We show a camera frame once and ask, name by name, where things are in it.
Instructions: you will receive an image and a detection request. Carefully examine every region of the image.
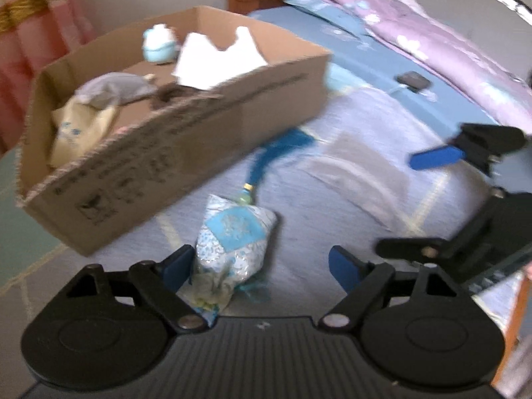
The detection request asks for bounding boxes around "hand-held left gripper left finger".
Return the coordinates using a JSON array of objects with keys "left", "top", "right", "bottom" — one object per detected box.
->
[{"left": 66, "top": 244, "right": 208, "bottom": 334}]

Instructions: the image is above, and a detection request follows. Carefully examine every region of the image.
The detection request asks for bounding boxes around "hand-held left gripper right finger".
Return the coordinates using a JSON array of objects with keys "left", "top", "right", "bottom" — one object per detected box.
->
[{"left": 318, "top": 246, "right": 472, "bottom": 333}]

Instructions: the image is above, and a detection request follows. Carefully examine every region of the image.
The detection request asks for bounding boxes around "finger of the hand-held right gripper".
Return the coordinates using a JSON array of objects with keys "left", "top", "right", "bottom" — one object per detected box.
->
[
  {"left": 375, "top": 189, "right": 532, "bottom": 296},
  {"left": 408, "top": 122, "right": 528, "bottom": 177}
]

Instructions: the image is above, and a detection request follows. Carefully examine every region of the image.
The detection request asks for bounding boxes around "blue tasselled sachet pouch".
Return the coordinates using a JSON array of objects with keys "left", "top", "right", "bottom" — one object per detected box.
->
[{"left": 177, "top": 127, "right": 317, "bottom": 325}]

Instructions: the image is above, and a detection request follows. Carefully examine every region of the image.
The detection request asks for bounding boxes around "cardboard box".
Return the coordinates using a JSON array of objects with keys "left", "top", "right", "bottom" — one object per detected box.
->
[{"left": 16, "top": 5, "right": 333, "bottom": 257}]

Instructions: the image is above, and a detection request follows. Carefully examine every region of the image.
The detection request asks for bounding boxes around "beige blue-printed pouch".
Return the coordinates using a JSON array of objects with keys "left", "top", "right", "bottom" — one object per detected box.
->
[{"left": 50, "top": 99, "right": 121, "bottom": 169}]

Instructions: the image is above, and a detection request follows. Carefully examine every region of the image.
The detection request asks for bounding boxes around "brown hair scrunchie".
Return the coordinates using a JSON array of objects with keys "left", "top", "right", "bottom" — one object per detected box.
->
[{"left": 147, "top": 84, "right": 196, "bottom": 113}]

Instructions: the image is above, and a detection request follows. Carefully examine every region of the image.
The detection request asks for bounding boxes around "grey cloth pouch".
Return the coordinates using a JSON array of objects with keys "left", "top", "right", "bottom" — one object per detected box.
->
[{"left": 74, "top": 72, "right": 159, "bottom": 106}]

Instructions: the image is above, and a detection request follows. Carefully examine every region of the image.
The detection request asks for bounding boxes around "cream cloth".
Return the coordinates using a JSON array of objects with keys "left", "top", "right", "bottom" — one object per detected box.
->
[{"left": 172, "top": 26, "right": 270, "bottom": 91}]

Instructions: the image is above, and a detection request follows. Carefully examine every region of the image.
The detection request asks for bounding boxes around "grey teal checked blanket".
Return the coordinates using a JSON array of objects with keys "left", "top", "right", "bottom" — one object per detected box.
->
[{"left": 0, "top": 87, "right": 532, "bottom": 333}]

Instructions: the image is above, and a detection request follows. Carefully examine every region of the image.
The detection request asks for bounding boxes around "flat grey cloth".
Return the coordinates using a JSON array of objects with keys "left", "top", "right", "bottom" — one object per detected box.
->
[{"left": 299, "top": 131, "right": 410, "bottom": 231}]

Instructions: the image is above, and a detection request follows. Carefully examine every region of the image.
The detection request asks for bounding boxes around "black phone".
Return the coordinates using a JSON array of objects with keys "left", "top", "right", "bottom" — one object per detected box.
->
[{"left": 395, "top": 72, "right": 431, "bottom": 92}]

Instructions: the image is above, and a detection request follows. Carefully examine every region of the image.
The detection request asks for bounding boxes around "purple floral quilt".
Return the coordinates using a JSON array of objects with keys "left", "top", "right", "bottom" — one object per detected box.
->
[{"left": 322, "top": 0, "right": 532, "bottom": 134}]

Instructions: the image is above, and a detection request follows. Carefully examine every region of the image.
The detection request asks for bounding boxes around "blue floral bedsheet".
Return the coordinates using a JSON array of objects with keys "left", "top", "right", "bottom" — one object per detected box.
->
[{"left": 249, "top": 6, "right": 499, "bottom": 125}]

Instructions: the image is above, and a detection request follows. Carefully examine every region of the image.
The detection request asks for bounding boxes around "blue floral pillow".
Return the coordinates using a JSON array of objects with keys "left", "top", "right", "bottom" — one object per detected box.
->
[{"left": 283, "top": 0, "right": 370, "bottom": 36}]

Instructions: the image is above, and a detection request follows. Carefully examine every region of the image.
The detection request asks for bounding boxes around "pink patterned curtain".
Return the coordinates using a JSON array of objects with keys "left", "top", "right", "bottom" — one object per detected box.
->
[{"left": 0, "top": 0, "right": 96, "bottom": 150}]

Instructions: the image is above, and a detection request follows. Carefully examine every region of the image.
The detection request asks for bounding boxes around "wooden bed side rail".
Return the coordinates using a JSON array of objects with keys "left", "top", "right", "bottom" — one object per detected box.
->
[{"left": 492, "top": 274, "right": 532, "bottom": 387}]

